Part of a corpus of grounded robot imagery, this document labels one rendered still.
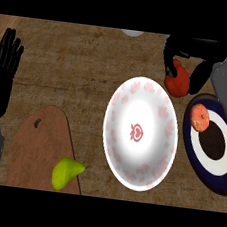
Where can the red bell pepper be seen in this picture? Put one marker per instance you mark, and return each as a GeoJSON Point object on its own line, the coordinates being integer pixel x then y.
{"type": "Point", "coordinates": [178, 80]}

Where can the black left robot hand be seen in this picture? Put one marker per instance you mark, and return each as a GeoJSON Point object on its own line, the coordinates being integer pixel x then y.
{"type": "Point", "coordinates": [1, 75]}

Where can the green pear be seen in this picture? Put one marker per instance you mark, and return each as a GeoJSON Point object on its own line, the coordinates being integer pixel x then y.
{"type": "Point", "coordinates": [65, 172]}

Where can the brown wooden cutting board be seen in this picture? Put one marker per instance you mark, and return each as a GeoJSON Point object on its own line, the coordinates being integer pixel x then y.
{"type": "Point", "coordinates": [42, 150]}

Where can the white round object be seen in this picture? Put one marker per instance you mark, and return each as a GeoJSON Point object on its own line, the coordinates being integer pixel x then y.
{"type": "Point", "coordinates": [132, 32]}

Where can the white bowl with pink print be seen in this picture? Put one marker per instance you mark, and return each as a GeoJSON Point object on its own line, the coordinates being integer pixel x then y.
{"type": "Point", "coordinates": [139, 134]}

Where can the orange persimmon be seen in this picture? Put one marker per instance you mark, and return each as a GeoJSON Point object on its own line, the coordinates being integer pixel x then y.
{"type": "Point", "coordinates": [199, 117]}

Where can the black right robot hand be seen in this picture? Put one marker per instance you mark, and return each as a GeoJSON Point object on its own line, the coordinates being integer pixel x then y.
{"type": "Point", "coordinates": [194, 48]}

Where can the navy and white plate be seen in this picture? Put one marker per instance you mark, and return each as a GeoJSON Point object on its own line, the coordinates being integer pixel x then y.
{"type": "Point", "coordinates": [212, 147]}

